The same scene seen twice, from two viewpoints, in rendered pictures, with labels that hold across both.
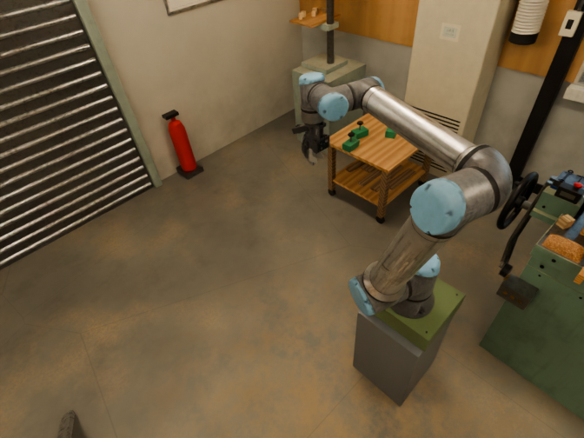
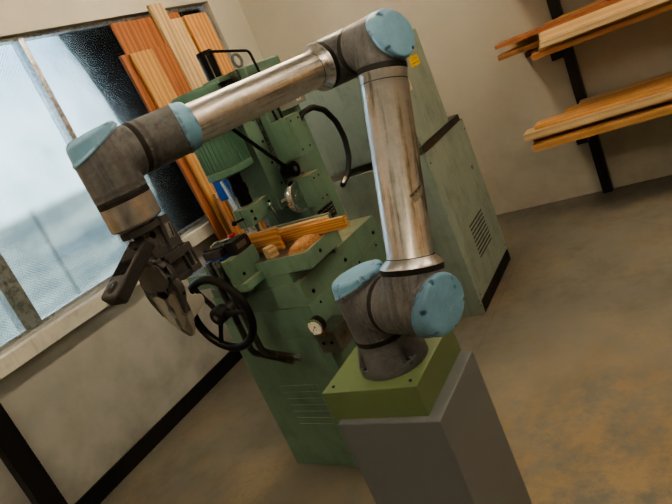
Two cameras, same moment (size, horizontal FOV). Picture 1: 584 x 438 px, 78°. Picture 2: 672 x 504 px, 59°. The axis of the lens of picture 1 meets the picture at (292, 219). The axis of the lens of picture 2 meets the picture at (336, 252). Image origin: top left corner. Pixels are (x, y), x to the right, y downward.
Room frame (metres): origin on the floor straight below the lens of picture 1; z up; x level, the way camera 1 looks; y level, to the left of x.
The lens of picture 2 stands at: (1.21, 0.93, 1.38)
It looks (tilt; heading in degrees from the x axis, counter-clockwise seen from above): 16 degrees down; 255
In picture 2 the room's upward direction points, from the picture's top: 24 degrees counter-clockwise
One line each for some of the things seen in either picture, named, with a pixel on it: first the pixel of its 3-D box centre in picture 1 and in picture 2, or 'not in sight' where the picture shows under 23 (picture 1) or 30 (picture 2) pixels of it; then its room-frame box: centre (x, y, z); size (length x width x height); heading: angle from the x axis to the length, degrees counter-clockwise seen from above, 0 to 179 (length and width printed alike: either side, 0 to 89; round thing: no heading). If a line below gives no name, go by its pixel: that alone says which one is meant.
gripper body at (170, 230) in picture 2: (315, 134); (159, 254); (1.22, -0.12, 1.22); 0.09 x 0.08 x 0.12; 36
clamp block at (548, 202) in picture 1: (563, 198); (233, 266); (1.03, -1.11, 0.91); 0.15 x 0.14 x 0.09; 127
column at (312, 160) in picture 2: not in sight; (280, 156); (0.64, -1.40, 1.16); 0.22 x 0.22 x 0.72; 37
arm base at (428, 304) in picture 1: (411, 291); (387, 343); (0.82, -0.45, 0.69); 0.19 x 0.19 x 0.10
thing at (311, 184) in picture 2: not in sight; (311, 189); (0.63, -1.21, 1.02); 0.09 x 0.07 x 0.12; 127
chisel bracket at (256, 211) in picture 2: not in sight; (255, 213); (0.86, -1.23, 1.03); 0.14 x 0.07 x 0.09; 37
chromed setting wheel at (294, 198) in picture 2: not in sight; (297, 196); (0.70, -1.20, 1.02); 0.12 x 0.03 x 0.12; 37
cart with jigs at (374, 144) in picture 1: (380, 158); not in sight; (2.25, -0.72, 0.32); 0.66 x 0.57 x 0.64; 129
